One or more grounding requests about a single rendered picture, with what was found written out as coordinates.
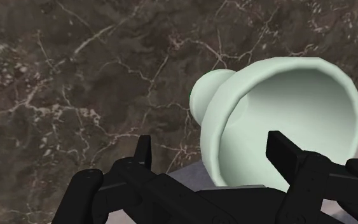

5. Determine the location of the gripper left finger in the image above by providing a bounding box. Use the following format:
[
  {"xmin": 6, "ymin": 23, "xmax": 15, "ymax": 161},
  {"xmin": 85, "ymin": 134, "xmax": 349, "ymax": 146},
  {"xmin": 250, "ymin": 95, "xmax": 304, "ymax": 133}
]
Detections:
[{"xmin": 51, "ymin": 134, "xmax": 229, "ymax": 224}]

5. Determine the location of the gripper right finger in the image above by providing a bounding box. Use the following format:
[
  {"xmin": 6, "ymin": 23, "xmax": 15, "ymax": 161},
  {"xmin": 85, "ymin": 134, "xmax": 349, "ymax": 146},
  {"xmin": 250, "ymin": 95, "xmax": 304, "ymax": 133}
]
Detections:
[{"xmin": 265, "ymin": 130, "xmax": 358, "ymax": 224}]

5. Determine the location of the pale green cup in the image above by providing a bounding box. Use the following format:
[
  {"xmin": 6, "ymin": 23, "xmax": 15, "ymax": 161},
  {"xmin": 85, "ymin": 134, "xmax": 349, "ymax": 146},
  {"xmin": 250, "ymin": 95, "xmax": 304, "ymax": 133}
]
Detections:
[{"xmin": 189, "ymin": 57, "xmax": 358, "ymax": 192}]

